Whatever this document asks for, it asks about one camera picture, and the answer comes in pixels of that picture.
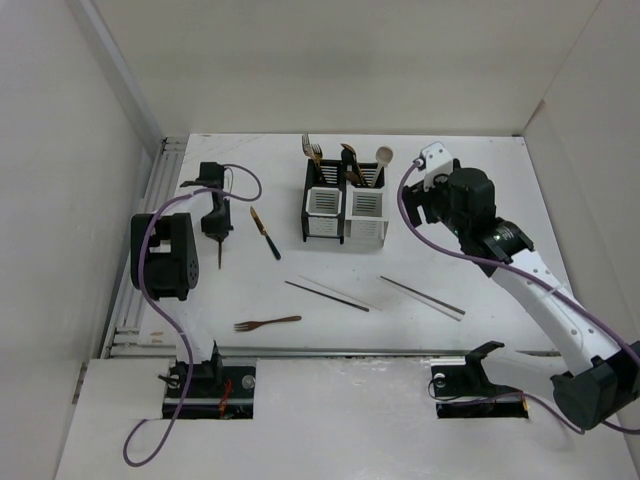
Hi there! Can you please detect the copper fork long handle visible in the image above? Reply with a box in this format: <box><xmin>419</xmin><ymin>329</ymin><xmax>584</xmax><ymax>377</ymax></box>
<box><xmin>301</xmin><ymin>133</ymin><xmax>319</xmax><ymax>169</ymax></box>

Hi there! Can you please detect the silver fork green handle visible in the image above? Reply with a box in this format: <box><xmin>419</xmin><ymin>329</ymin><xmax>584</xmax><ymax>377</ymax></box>
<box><xmin>310</xmin><ymin>143</ymin><xmax>324</xmax><ymax>179</ymax></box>

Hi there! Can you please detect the black spoon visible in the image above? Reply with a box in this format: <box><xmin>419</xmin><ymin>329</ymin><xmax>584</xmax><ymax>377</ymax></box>
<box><xmin>341</xmin><ymin>148</ymin><xmax>353</xmax><ymax>172</ymax></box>

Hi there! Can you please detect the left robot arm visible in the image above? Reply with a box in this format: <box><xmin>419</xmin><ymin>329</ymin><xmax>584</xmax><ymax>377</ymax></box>
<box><xmin>130</xmin><ymin>162</ymin><xmax>233</xmax><ymax>397</ymax></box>

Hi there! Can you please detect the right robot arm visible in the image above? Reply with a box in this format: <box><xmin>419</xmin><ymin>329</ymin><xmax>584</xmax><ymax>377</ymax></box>
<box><xmin>396</xmin><ymin>160</ymin><xmax>639</xmax><ymax>434</ymax></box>

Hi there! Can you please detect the white utensil container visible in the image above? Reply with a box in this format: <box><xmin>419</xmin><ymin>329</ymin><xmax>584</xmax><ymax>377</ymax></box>
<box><xmin>344</xmin><ymin>171</ymin><xmax>390</xmax><ymax>249</ymax></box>

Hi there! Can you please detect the dark brown fork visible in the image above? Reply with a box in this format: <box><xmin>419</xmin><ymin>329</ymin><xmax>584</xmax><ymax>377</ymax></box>
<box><xmin>233</xmin><ymin>315</ymin><xmax>302</xmax><ymax>333</ymax></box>

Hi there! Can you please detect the black utensil container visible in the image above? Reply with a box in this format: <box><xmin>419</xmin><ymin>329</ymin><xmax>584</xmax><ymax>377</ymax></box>
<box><xmin>300</xmin><ymin>159</ymin><xmax>346</xmax><ymax>244</ymax></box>

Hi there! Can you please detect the black chopstick right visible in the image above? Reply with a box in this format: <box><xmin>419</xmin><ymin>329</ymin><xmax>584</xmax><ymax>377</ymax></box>
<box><xmin>379</xmin><ymin>276</ymin><xmax>466</xmax><ymax>316</ymax></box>

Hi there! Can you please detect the black chopstick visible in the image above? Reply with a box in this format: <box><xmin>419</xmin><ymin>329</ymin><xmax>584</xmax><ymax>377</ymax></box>
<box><xmin>284</xmin><ymin>280</ymin><xmax>370</xmax><ymax>313</ymax></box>
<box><xmin>379</xmin><ymin>276</ymin><xmax>466</xmax><ymax>316</ymax></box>

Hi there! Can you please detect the black chopstick left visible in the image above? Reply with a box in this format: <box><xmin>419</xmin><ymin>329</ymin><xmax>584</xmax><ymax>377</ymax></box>
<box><xmin>284</xmin><ymin>280</ymin><xmax>370</xmax><ymax>313</ymax></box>

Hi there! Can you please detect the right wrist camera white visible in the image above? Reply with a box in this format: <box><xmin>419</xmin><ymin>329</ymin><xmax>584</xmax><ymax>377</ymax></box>
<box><xmin>418</xmin><ymin>142</ymin><xmax>454</xmax><ymax>191</ymax></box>

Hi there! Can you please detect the aluminium rail front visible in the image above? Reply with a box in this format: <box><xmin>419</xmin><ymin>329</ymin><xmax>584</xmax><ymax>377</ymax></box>
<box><xmin>219</xmin><ymin>349</ymin><xmax>561</xmax><ymax>369</ymax></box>

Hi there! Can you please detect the aluminium rail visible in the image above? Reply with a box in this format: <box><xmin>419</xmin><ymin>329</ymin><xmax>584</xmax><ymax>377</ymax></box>
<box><xmin>219</xmin><ymin>349</ymin><xmax>561</xmax><ymax>369</ymax></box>
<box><xmin>96</xmin><ymin>137</ymin><xmax>188</xmax><ymax>359</ymax></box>

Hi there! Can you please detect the aluminium rail left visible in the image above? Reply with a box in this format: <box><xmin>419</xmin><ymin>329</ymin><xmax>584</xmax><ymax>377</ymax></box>
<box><xmin>96</xmin><ymin>137</ymin><xmax>188</xmax><ymax>359</ymax></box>

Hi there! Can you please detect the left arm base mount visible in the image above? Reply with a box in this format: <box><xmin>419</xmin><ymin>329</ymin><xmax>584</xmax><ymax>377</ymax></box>
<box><xmin>177</xmin><ymin>350</ymin><xmax>256</xmax><ymax>420</ymax></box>

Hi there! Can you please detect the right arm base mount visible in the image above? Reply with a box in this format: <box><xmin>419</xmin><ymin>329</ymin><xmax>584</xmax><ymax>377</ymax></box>
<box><xmin>428</xmin><ymin>341</ymin><xmax>529</xmax><ymax>419</ymax></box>

